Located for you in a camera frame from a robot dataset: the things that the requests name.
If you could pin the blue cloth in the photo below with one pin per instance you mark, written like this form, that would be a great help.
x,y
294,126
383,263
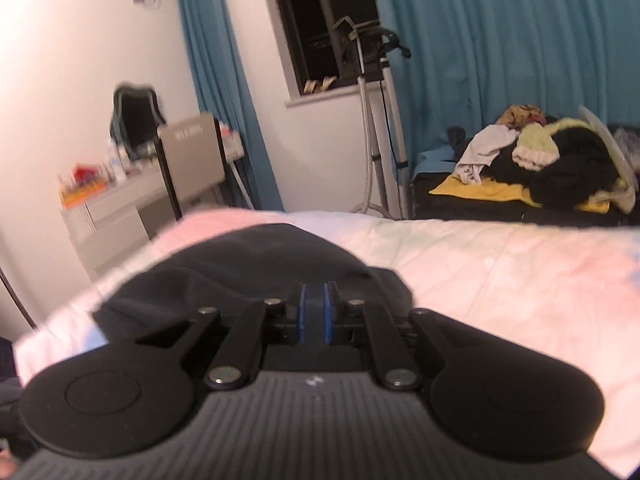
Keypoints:
x,y
432,162

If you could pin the black sofa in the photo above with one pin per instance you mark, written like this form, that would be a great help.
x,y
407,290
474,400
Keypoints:
x,y
475,210

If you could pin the narrow blue curtain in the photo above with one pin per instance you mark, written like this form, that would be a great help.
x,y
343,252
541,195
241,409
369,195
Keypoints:
x,y
220,85

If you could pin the beige chair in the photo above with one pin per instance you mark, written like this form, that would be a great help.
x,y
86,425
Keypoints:
x,y
192,160

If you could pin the pale padded cloth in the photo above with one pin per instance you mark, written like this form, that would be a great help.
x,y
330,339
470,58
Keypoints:
x,y
617,160

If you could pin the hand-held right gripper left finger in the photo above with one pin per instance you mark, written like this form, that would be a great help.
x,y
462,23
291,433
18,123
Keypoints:
x,y
301,315

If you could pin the white shirt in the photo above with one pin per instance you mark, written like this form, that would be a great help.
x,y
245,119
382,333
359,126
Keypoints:
x,y
487,152

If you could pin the dark grey pants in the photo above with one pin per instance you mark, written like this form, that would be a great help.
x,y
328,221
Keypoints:
x,y
250,260

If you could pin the standing garment steamer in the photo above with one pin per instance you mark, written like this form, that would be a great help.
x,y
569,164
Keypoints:
x,y
395,135

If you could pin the white windowsill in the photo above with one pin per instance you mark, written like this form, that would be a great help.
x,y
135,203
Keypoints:
x,y
325,96

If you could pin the brown patterned garment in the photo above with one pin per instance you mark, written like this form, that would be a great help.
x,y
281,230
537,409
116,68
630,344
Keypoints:
x,y
520,115

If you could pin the black garment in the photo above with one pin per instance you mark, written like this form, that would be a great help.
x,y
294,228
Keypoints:
x,y
575,165

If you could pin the dark window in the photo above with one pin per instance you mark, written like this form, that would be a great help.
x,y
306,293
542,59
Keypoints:
x,y
310,20

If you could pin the yellow towel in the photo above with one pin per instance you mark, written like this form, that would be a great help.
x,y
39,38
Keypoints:
x,y
495,192

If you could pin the small black cloth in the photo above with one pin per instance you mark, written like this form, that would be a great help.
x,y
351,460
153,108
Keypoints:
x,y
456,137

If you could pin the light green garment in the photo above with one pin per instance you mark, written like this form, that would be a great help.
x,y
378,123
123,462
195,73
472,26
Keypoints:
x,y
537,147

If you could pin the grey plastic bag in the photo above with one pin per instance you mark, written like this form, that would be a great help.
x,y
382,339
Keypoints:
x,y
630,142

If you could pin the pastel bed sheet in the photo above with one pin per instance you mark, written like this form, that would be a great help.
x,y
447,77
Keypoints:
x,y
500,280

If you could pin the white desk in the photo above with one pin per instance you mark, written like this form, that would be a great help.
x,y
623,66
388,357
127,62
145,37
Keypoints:
x,y
115,220

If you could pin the orange box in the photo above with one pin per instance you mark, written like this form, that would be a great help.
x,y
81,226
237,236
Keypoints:
x,y
82,195

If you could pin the wide blue curtain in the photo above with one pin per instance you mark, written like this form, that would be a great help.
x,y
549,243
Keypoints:
x,y
500,35

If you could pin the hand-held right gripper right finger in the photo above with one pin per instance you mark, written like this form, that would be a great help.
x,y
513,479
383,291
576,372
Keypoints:
x,y
330,315

